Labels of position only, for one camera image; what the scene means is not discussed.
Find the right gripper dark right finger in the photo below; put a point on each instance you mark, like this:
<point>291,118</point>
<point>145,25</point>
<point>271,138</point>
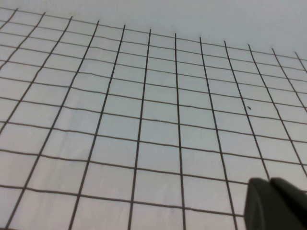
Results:
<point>291,208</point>

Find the white grid-lined table mat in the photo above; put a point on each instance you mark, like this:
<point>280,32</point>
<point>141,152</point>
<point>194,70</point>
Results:
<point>144,134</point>

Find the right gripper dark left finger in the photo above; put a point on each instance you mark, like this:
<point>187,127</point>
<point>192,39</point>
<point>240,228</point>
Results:
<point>257,206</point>

